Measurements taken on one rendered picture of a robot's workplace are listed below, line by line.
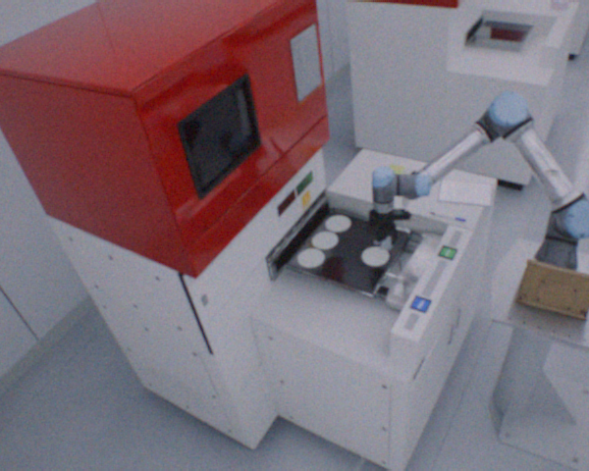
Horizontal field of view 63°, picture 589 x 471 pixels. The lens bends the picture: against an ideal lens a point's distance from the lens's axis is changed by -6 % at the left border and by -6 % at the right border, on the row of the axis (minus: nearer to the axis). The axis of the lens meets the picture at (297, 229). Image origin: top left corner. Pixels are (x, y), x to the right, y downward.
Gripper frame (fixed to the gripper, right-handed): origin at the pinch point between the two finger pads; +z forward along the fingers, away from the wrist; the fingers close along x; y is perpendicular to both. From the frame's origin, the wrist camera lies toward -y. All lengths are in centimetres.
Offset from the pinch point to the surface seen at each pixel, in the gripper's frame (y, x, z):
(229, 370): 71, 1, 22
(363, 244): 6.3, -7.6, 1.3
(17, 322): 162, -118, 61
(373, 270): 10.8, 5.7, 1.3
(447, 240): -16.2, 13.7, -4.7
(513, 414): -36, 49, 88
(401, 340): 22.4, 39.0, -2.5
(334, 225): 9.6, -24.0, 1.3
